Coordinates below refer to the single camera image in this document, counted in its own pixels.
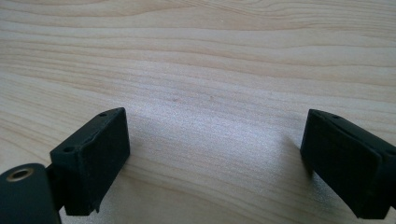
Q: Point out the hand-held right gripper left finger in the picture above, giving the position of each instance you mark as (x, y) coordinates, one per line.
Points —
(90, 161)

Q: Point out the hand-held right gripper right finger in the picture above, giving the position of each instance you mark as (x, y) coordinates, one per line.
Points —
(345, 168)

